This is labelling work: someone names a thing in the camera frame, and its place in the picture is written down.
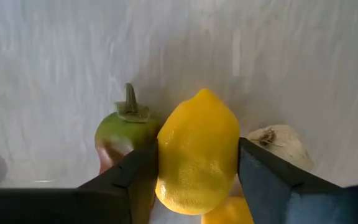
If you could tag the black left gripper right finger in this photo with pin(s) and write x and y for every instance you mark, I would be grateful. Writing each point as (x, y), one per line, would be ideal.
(291, 199)

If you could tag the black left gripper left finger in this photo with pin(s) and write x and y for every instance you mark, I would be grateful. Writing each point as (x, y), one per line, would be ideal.
(73, 205)

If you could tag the white garlic bulb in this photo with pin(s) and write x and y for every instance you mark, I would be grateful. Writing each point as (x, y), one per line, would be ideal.
(284, 149)

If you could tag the yellow lemon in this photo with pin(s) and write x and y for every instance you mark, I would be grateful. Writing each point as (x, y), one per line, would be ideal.
(197, 149)
(225, 213)

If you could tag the red and green pepper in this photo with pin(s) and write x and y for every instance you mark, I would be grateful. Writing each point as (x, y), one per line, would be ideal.
(120, 133)

